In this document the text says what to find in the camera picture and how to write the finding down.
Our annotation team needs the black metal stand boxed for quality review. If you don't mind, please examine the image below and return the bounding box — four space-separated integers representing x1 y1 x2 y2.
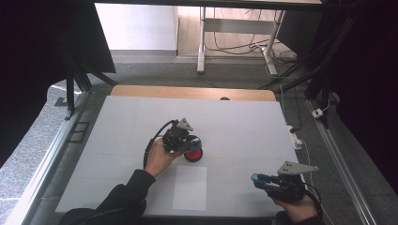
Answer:
259 0 360 129
54 46 116 121

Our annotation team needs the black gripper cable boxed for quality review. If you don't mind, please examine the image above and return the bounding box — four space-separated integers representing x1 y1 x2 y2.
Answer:
143 119 177 170
301 182 323 214

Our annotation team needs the aluminium floor rail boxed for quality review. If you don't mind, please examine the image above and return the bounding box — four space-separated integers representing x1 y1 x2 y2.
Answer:
4 90 92 225
306 99 376 225

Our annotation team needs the white power strip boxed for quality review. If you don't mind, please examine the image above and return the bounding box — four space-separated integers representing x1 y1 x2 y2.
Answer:
285 125 304 150

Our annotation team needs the person's right hand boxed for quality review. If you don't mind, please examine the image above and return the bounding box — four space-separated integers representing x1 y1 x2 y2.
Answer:
271 195 321 224

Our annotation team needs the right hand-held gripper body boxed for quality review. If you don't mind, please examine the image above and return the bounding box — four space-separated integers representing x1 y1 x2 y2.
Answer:
266 160 320 204

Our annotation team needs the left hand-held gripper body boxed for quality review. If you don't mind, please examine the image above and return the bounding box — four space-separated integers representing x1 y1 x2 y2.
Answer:
161 117 194 155

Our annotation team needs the thin white cable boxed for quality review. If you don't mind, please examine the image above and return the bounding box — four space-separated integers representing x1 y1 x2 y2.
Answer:
301 140 336 225

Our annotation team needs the person's left hand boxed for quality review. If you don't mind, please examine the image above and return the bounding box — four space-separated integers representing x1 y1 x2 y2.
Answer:
144 137 184 179

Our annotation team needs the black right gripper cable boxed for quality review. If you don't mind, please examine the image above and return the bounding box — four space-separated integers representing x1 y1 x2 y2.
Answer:
301 182 323 214

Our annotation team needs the white table mat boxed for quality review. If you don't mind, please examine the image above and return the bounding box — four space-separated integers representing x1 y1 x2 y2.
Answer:
55 95 309 218

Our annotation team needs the bundle of black floor cables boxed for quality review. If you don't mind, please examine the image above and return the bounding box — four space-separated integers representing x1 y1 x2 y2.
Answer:
205 7 299 64

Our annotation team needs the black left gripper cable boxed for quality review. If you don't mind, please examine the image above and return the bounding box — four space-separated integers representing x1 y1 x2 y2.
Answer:
143 119 177 170

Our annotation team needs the white paper sheet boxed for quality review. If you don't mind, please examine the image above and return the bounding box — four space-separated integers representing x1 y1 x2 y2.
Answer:
172 165 208 212

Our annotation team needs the white metal desk frame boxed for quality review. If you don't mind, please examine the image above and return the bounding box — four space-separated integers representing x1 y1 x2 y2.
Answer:
196 7 286 77

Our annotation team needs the round red ink pad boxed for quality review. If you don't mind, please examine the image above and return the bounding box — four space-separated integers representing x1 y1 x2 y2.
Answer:
183 147 204 163

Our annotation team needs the black curtain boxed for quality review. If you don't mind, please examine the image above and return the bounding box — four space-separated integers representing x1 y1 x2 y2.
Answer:
276 0 398 195
0 0 116 170

